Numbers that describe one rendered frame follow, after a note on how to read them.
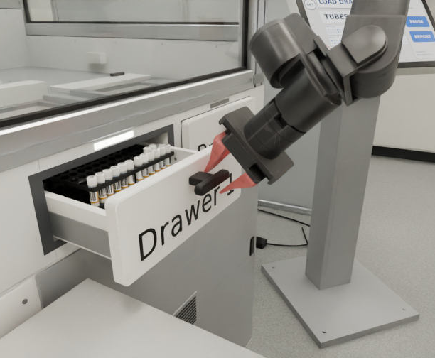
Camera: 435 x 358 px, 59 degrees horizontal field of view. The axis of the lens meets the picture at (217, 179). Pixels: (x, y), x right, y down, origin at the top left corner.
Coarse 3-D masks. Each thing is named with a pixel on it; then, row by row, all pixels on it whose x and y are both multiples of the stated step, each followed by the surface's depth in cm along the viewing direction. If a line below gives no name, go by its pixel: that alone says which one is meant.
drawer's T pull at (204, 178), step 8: (192, 176) 51; (200, 176) 51; (208, 176) 51; (216, 176) 51; (224, 176) 52; (192, 184) 51; (200, 184) 48; (208, 184) 49; (216, 184) 50; (200, 192) 47
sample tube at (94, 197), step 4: (92, 176) 51; (88, 180) 50; (92, 180) 50; (96, 180) 50; (88, 184) 50; (92, 184) 50; (96, 184) 51; (92, 192) 51; (96, 192) 51; (92, 196) 51; (96, 196) 51; (92, 200) 51; (96, 200) 51; (92, 204) 51; (96, 204) 51
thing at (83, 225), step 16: (144, 144) 70; (160, 144) 69; (176, 160) 68; (48, 192) 50; (48, 208) 50; (64, 208) 48; (80, 208) 46; (96, 208) 46; (64, 224) 49; (80, 224) 47; (96, 224) 46; (64, 240) 50; (80, 240) 48; (96, 240) 46
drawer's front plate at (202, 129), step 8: (232, 104) 85; (240, 104) 87; (248, 104) 91; (208, 112) 78; (216, 112) 78; (224, 112) 81; (192, 120) 72; (200, 120) 74; (208, 120) 76; (216, 120) 79; (184, 128) 71; (192, 128) 72; (200, 128) 74; (208, 128) 77; (216, 128) 80; (224, 128) 83; (184, 136) 72; (192, 136) 72; (200, 136) 75; (208, 136) 78; (184, 144) 73; (192, 144) 73; (200, 144) 76; (208, 144) 78
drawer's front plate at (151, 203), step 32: (192, 160) 52; (224, 160) 59; (128, 192) 42; (160, 192) 46; (192, 192) 52; (224, 192) 61; (128, 224) 42; (160, 224) 47; (192, 224) 54; (128, 256) 43; (160, 256) 49
